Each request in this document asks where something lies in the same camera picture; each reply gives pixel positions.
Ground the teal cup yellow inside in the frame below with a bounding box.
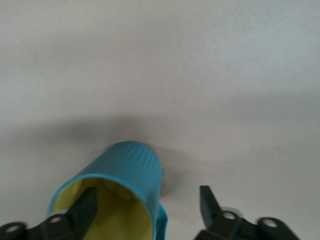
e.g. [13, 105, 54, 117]
[47, 141, 169, 240]

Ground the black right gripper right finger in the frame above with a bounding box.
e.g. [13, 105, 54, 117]
[194, 185, 301, 240]

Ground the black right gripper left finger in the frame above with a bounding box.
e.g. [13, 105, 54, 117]
[0, 186, 99, 240]

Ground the brown table cover sheet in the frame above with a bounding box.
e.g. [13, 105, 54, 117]
[0, 0, 320, 240]

